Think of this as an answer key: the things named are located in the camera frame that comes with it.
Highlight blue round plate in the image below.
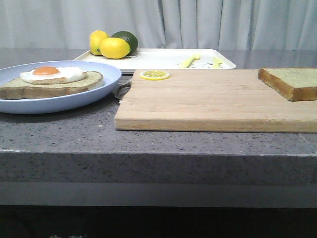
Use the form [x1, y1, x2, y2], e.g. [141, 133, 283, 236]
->
[0, 60, 121, 114]

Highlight bread slice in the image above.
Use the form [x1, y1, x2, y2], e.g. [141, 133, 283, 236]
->
[258, 68, 317, 102]
[0, 71, 104, 100]

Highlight white rectangular tray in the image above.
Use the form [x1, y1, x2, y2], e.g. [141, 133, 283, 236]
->
[75, 48, 236, 74]

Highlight lemon slice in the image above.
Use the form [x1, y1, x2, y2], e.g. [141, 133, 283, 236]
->
[139, 70, 170, 81]

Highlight wooden cutting board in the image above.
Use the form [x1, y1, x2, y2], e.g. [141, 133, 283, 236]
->
[114, 69, 317, 133]

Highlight yellow plastic spoon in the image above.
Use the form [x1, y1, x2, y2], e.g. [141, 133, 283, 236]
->
[178, 54, 200, 69]

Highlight front yellow lemon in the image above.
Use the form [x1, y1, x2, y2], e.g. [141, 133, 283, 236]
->
[99, 37, 131, 59]

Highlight yellow lemon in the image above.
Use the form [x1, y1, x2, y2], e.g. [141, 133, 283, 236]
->
[99, 37, 131, 59]
[89, 30, 109, 55]

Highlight green lime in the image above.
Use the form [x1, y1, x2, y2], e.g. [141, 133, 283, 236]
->
[112, 31, 139, 55]

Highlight left yellow lemon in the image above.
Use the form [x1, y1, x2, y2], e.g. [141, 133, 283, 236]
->
[89, 30, 109, 55]

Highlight fried egg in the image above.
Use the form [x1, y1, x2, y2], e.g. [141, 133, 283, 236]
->
[20, 66, 87, 84]

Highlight grey curtain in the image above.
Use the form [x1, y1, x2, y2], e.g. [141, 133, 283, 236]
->
[0, 0, 317, 50]

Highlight metal cutting board handle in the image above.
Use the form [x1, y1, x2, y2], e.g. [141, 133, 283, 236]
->
[113, 82, 132, 100]

